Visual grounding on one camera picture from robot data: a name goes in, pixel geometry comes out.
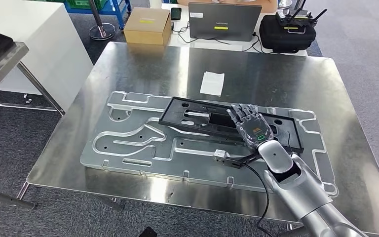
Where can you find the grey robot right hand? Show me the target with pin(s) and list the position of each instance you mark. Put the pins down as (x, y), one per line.
(253, 129)

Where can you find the stainless steel workbench table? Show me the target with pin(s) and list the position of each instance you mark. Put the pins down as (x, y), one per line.
(274, 75)

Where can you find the stamped sheet metal panel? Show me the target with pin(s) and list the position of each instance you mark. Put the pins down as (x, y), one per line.
(209, 163)

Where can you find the white paper sheet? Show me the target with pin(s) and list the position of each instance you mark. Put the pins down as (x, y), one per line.
(212, 83)

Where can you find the black carrying case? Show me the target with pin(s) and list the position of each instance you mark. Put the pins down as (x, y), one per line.
(287, 41)

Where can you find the grey laptop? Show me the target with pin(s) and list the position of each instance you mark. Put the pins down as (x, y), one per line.
(225, 16)

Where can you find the black remote controller with antennas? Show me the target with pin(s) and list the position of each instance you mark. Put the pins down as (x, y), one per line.
(294, 16)

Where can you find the brown cardboard box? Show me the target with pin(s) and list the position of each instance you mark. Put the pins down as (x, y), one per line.
(147, 26)

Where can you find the blue metal cart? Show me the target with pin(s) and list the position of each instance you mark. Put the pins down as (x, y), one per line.
(121, 13)

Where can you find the dark pole stanchion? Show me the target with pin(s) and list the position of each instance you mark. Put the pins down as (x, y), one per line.
(102, 32)

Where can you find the green plastic crate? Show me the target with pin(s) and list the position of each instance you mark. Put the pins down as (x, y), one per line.
(78, 4)

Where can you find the white cabinet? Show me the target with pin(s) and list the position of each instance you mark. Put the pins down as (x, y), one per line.
(45, 49)

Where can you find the chrome chair base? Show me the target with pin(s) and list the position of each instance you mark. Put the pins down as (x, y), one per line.
(28, 99)

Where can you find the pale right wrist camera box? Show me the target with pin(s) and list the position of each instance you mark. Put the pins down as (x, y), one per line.
(222, 155)

